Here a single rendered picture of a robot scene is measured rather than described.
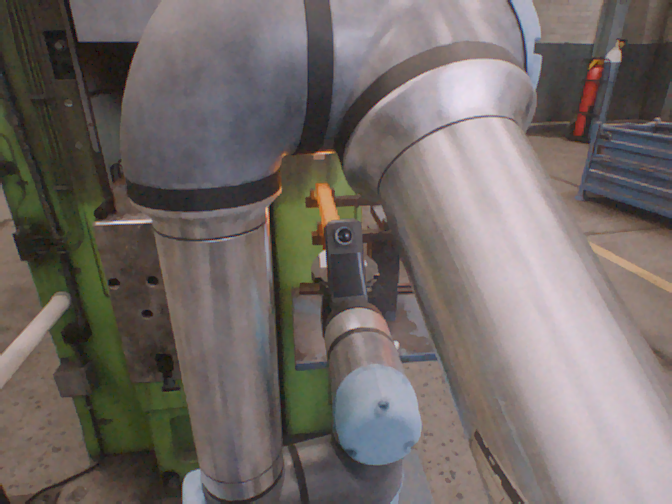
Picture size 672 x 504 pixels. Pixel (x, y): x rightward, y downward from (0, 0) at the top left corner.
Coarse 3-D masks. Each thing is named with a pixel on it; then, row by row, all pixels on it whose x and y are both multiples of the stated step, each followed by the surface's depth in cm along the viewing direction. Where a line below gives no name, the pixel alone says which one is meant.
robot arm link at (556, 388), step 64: (320, 0) 21; (384, 0) 22; (448, 0) 22; (512, 0) 24; (320, 64) 22; (384, 64) 22; (448, 64) 20; (512, 64) 21; (320, 128) 24; (384, 128) 22; (448, 128) 21; (512, 128) 21; (384, 192) 23; (448, 192) 20; (512, 192) 19; (448, 256) 19; (512, 256) 18; (576, 256) 18; (448, 320) 19; (512, 320) 17; (576, 320) 16; (448, 384) 20; (512, 384) 16; (576, 384) 15; (640, 384) 15; (512, 448) 16; (576, 448) 15; (640, 448) 14
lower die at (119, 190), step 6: (120, 180) 100; (114, 186) 96; (120, 186) 96; (126, 186) 97; (114, 192) 97; (120, 192) 97; (126, 192) 97; (114, 198) 97; (120, 198) 97; (126, 198) 98; (114, 204) 98; (120, 204) 98; (126, 204) 98; (120, 210) 99; (126, 210) 99; (132, 210) 99; (138, 210) 99
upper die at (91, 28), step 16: (80, 0) 81; (96, 0) 82; (112, 0) 82; (128, 0) 82; (144, 0) 83; (160, 0) 83; (80, 16) 82; (96, 16) 83; (112, 16) 83; (128, 16) 83; (144, 16) 84; (80, 32) 83; (96, 32) 84; (112, 32) 84; (128, 32) 84
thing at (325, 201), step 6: (318, 186) 96; (324, 186) 96; (318, 192) 92; (324, 192) 92; (318, 198) 89; (324, 198) 88; (330, 198) 88; (318, 204) 89; (324, 204) 84; (330, 204) 84; (324, 210) 81; (330, 210) 81; (336, 210) 81; (324, 216) 78; (330, 216) 78; (336, 216) 78; (324, 222) 76; (324, 246) 69
